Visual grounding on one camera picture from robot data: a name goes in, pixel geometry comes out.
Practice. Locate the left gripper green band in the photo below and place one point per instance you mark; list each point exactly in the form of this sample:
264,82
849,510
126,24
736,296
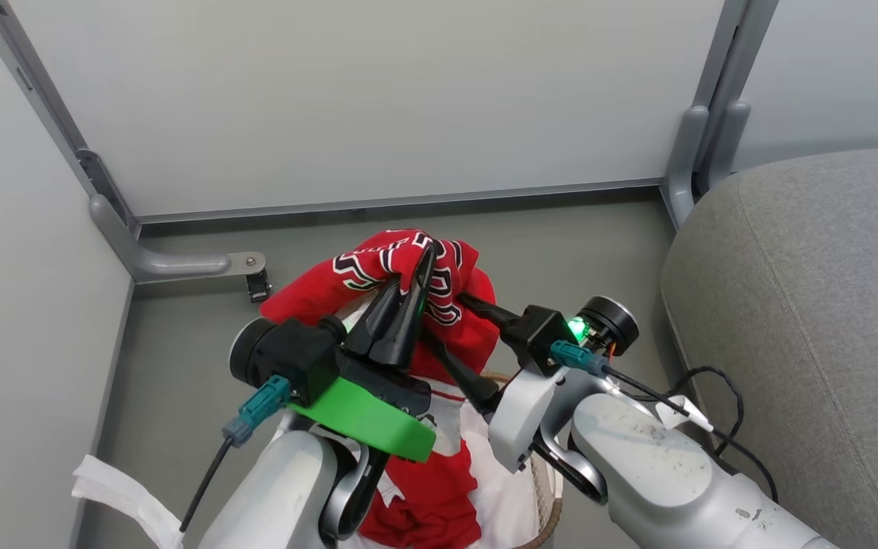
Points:
363,418

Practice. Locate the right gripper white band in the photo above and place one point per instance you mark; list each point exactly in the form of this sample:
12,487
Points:
527,412

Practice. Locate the red printed garment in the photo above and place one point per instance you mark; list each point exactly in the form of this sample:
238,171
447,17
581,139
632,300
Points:
309,297

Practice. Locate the white cloth basket liner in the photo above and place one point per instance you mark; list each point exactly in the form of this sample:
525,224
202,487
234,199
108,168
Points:
507,503

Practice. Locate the white laundry basket brown rim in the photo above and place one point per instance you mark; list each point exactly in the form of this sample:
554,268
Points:
550,496

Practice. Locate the black caster wheel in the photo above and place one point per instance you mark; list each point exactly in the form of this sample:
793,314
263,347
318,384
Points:
257,287

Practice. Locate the grey partition foot bar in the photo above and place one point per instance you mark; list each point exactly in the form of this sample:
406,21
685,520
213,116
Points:
172,264

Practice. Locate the white cloth strip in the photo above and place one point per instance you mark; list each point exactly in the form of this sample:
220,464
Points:
123,488

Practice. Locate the grey fabric sofa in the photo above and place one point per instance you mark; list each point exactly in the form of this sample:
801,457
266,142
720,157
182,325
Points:
828,305

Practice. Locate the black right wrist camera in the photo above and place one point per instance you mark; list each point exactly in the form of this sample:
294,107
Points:
542,335

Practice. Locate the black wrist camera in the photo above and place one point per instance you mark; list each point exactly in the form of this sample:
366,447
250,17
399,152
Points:
542,335
298,358

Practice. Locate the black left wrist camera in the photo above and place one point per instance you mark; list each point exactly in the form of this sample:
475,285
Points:
298,358

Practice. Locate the grey partition base rail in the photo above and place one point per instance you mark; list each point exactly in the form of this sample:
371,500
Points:
408,201

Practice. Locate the grey partition foot bracket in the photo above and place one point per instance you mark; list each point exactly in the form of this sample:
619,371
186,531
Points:
728,137
687,152

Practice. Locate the grey plain partition post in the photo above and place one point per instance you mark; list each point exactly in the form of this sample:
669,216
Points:
740,46

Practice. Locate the grey slotted partition post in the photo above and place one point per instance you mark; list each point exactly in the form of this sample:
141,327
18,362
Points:
35,91

